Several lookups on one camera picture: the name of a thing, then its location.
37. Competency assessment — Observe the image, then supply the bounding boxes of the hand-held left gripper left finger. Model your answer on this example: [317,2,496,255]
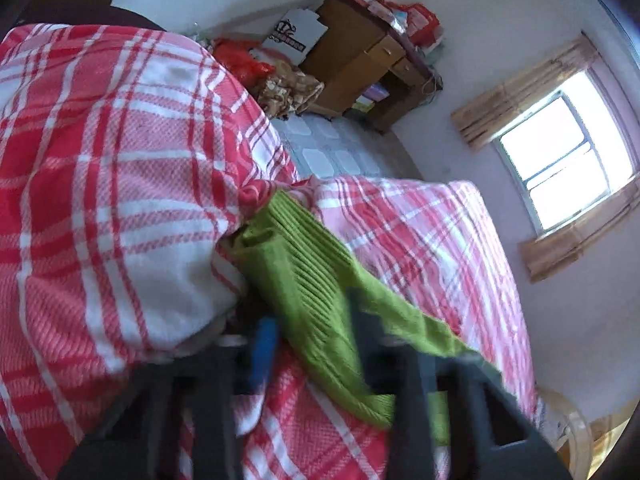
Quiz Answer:
[57,316,279,480]

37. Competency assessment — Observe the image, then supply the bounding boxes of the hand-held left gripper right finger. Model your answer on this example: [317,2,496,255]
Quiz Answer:
[346,289,572,480]

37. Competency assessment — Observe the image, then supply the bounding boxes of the green knit sweater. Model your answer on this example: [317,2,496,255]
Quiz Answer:
[222,189,503,447]

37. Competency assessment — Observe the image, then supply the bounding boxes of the beige plastic chair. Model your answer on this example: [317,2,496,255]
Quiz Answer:
[536,385,597,463]

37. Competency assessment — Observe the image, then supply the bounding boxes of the beige curtain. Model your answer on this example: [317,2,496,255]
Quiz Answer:
[519,174,640,282]
[451,35,601,150]

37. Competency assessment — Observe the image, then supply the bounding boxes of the red plaid bed sheet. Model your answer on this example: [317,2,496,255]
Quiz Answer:
[0,22,546,480]

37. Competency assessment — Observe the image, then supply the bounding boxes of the stack of books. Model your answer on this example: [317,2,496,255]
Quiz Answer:
[351,82,390,113]

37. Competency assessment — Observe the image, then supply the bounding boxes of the brown patterned cloth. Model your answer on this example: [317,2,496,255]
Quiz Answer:
[252,61,325,120]

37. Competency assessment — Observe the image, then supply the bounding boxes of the window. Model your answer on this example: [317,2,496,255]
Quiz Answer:
[494,67,640,236]

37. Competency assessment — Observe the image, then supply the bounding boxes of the wooden desk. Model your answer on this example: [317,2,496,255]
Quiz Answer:
[298,0,444,133]

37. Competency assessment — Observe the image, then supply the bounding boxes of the red plastic bag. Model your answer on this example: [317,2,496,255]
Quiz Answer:
[212,37,276,85]

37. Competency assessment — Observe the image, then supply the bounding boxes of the white box with black print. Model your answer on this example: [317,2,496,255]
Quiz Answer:
[261,7,330,67]

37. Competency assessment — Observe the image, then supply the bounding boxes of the red packages on desk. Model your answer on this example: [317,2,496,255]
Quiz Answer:
[370,0,443,47]

